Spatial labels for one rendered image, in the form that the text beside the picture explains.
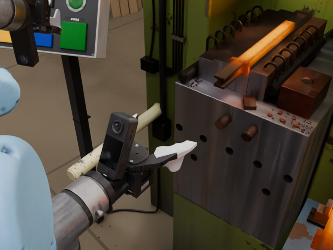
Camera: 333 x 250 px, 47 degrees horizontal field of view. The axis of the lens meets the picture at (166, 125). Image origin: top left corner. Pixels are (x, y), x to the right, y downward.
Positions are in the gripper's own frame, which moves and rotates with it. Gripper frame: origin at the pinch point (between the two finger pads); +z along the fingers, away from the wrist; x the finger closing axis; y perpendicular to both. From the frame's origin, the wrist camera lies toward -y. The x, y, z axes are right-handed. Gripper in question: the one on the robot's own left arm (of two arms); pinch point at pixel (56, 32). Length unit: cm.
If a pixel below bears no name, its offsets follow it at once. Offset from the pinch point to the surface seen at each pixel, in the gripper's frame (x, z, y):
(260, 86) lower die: -52, 7, -8
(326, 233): -63, -35, -27
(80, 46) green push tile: -2.4, 9.6, -2.7
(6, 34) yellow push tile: 20.3, 9.6, -1.6
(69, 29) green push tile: 1.1, 9.6, 1.8
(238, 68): -46.2, 2.7, -4.0
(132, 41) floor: 46, 229, 10
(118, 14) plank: 74, 268, 36
